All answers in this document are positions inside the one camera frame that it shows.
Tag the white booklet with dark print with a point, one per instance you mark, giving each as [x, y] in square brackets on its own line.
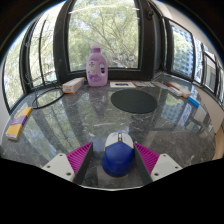
[122, 84]

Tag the red and white book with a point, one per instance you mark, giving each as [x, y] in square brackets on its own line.
[181, 90]

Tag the white and orange carton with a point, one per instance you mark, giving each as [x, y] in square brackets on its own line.
[72, 85]

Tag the pale printed pamphlet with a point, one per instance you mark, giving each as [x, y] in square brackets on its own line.
[144, 84]

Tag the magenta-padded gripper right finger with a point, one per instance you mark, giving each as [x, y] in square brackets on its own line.
[164, 165]

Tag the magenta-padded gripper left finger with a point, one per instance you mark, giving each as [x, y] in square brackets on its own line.
[61, 165]

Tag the blue and white computer mouse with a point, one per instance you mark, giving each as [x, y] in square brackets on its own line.
[117, 158]

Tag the small blue box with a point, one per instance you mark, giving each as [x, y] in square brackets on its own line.
[194, 101]

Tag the yellow and purple box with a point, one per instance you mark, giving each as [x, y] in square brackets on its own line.
[18, 124]

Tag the round black mouse pad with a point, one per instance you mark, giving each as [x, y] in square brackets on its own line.
[134, 101]

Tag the purple detergent bottle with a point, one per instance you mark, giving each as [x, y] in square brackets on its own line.
[97, 70]

